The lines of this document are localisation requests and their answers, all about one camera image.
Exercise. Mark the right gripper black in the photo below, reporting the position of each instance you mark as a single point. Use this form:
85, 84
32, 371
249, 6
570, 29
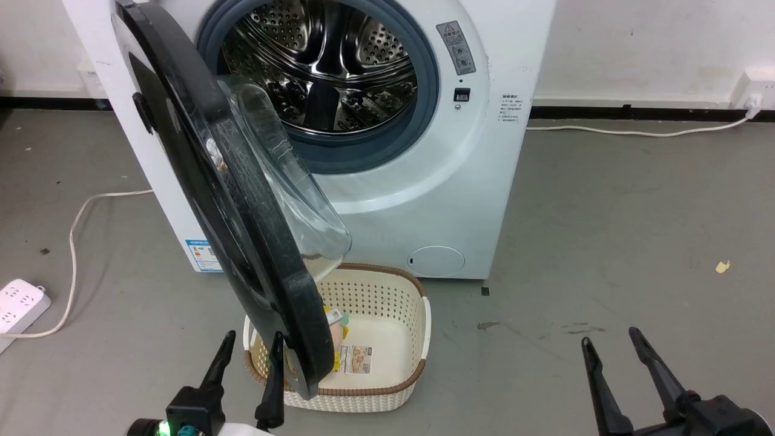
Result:
717, 419

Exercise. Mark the left gripper black green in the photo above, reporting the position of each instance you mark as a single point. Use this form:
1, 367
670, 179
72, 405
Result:
194, 412

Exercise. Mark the black round washer door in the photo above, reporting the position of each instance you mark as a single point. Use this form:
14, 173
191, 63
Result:
200, 151

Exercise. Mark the white front-load washing machine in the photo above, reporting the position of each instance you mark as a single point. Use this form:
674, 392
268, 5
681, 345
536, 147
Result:
484, 200

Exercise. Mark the grey rubber door gasket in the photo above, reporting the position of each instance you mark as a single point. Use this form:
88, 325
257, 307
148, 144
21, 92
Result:
387, 148

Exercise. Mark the black door latch slot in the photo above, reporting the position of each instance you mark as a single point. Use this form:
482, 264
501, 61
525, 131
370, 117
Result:
462, 95

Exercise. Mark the yellow green paper tag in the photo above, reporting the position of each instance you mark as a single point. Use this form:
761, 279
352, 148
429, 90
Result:
336, 324

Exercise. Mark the printed paper label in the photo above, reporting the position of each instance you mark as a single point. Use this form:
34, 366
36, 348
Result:
356, 359

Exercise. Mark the blue energy label sticker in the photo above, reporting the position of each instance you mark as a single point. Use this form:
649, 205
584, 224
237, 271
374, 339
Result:
203, 255

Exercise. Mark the yellow paper scrap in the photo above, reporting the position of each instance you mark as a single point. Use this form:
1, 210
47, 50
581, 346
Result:
723, 266

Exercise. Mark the cream laundry basket brown rim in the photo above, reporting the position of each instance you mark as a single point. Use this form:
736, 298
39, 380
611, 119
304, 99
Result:
387, 287

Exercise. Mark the round white filter cover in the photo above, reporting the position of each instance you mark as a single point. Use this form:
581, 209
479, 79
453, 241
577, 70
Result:
436, 261

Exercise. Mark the white power strip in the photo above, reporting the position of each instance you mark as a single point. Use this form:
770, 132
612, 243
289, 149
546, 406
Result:
18, 306

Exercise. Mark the small white text sticker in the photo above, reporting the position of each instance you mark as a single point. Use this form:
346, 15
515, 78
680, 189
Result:
510, 108

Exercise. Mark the steel perforated washer drum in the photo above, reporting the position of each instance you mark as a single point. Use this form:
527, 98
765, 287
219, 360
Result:
327, 54

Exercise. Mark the grey warning label sticker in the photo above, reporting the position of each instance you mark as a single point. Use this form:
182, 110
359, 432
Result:
457, 48

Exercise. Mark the white wall socket with plug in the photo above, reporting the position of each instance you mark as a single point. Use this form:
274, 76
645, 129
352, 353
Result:
754, 88

